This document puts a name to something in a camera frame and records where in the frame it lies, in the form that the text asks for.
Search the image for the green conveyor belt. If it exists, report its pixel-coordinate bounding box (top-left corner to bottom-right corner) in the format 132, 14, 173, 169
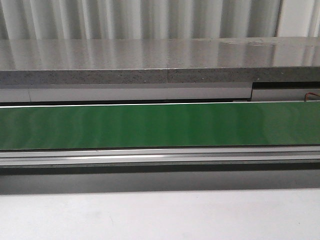
0, 101, 320, 151

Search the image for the white pleated curtain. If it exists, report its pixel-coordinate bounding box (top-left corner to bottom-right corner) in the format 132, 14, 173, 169
0, 0, 320, 40

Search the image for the aluminium conveyor frame rail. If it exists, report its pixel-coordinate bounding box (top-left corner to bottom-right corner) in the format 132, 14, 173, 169
0, 145, 320, 176

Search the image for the red wire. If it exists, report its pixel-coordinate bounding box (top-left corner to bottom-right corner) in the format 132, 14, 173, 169
303, 92, 320, 103

